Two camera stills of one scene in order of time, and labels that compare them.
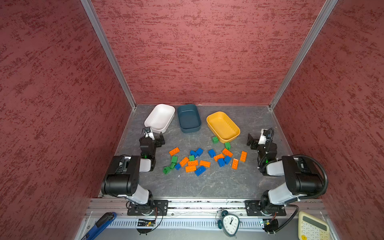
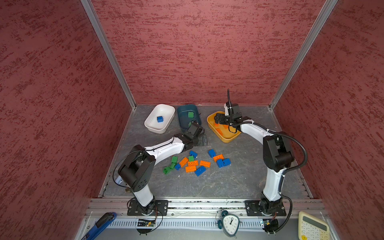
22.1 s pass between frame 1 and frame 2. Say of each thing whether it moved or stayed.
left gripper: moved
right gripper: moved
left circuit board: stayed
